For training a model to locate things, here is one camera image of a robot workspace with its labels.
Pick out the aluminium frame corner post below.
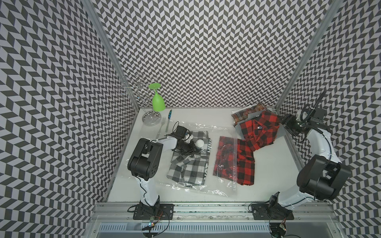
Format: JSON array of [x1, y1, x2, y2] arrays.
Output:
[[81, 0, 140, 111], [275, 0, 343, 111]]

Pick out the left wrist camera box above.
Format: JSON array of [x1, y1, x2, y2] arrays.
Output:
[[172, 126, 188, 139]]

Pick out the small clear fork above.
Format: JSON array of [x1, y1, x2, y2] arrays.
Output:
[[156, 117, 166, 139]]

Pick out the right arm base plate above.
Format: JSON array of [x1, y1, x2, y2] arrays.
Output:
[[251, 204, 294, 220]]

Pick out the black corrugated cable conduit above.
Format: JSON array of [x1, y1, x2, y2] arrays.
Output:
[[300, 89, 328, 123]]

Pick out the black white plaid shirt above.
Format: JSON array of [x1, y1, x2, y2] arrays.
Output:
[[166, 131, 212, 187]]

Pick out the clear plastic vacuum bag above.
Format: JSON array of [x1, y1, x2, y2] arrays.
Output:
[[118, 120, 239, 197]]

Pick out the aluminium frame right floor rail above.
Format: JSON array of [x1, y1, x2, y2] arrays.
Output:
[[273, 107, 322, 203]]

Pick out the grey shirt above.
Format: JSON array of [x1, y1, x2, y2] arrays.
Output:
[[235, 110, 280, 144]]

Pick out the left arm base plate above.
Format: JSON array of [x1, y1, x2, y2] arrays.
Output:
[[133, 202, 175, 220]]

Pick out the aluminium front rail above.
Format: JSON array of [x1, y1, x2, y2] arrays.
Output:
[[89, 202, 339, 223]]

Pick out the aluminium frame corner post left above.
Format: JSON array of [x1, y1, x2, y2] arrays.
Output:
[[81, 0, 140, 111]]

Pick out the red black buffalo plaid shirt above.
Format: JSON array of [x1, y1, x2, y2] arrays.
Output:
[[239, 111, 280, 151]]

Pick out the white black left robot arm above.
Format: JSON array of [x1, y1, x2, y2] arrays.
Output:
[[128, 135, 200, 207]]

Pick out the right electronics board with wires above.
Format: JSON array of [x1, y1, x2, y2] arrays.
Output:
[[268, 218, 300, 238]]

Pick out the electronics board with wires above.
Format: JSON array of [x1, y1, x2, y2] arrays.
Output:
[[141, 210, 171, 238], [268, 218, 300, 238]]

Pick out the left electronics board with wires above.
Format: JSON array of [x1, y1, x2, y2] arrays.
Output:
[[141, 210, 171, 238]]

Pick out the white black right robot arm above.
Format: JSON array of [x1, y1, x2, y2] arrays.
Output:
[[269, 115, 352, 210]]

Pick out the aluminium frame corner post right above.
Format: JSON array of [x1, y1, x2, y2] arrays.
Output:
[[275, 0, 343, 111]]

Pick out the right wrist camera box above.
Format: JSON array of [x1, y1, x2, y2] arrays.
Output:
[[310, 108, 326, 124]]

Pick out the blue green pen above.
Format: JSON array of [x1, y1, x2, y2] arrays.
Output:
[[165, 109, 172, 132]]

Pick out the white round bag valve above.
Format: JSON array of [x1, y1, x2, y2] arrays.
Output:
[[195, 139, 205, 148]]

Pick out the green plastic wine glass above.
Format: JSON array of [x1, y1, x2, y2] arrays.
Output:
[[149, 83, 166, 112]]

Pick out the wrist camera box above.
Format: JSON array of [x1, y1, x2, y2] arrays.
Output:
[[310, 108, 326, 124], [172, 126, 188, 139]]

